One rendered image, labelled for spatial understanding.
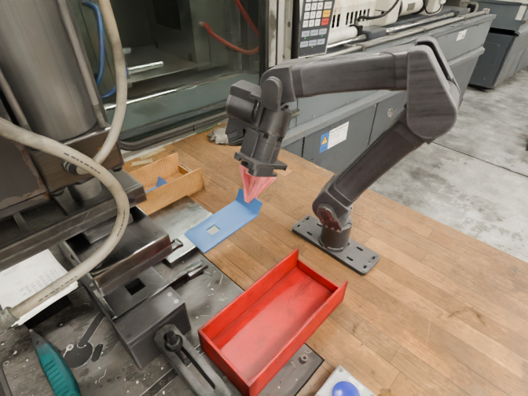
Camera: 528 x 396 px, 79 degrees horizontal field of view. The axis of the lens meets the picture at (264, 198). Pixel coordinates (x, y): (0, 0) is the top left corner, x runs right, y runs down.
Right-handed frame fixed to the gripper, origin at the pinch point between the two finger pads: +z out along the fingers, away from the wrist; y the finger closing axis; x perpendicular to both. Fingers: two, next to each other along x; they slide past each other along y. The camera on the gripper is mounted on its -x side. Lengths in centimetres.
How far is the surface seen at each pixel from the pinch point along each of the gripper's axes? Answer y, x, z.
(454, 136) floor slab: -307, -35, -32
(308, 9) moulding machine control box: -54, -47, -52
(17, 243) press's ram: 40.6, 4.4, 1.0
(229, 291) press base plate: 6.7, 8.4, 16.1
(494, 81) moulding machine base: -432, -50, -109
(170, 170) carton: -3.8, -34.9, 8.8
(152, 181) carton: 1.1, -34.7, 12.2
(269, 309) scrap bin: 4.6, 16.9, 14.5
